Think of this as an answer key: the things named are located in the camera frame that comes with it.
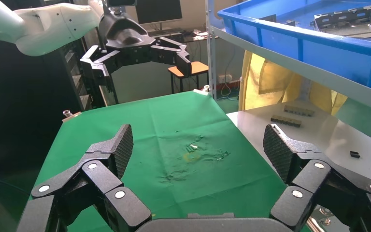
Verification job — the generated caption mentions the black robot torso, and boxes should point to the black robot torso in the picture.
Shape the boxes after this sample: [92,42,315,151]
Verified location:
[0,37,87,175]

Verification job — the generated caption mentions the white metal shelf rack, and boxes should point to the white metal shelf rack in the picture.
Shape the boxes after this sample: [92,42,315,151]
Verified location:
[204,0,371,191]

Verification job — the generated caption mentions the black drawer cabinet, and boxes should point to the black drawer cabinet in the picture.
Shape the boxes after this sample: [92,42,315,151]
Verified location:
[60,38,109,112]

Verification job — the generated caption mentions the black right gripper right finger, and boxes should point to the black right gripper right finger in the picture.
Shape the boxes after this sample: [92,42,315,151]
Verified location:
[263,123,371,232]

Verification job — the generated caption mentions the stamped sheet metal bracket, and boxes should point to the stamped sheet metal bracket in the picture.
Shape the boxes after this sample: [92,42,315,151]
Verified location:
[312,4,371,38]

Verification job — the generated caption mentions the black computer monitor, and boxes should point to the black computer monitor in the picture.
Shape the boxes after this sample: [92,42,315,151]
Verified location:
[135,0,183,25]

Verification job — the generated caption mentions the black keyboard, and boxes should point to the black keyboard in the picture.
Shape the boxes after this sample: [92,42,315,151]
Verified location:
[148,28,186,37]

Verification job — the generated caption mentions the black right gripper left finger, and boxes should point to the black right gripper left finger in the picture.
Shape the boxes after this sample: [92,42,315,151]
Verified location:
[15,123,153,232]

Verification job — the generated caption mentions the wooden stool black legs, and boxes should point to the wooden stool black legs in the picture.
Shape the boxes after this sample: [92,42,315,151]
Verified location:
[168,61,210,94]

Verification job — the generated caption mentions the dark ridged metal strip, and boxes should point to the dark ridged metal strip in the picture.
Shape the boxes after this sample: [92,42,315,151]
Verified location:
[270,115,302,128]
[283,105,315,117]

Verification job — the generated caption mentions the blue plastic bin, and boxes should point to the blue plastic bin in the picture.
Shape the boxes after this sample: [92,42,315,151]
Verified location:
[217,0,371,97]

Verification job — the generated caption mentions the green table cloth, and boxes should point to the green table cloth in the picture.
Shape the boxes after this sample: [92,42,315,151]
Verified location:
[29,90,304,232]

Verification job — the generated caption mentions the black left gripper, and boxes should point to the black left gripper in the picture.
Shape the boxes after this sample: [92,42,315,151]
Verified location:
[80,8,193,93]

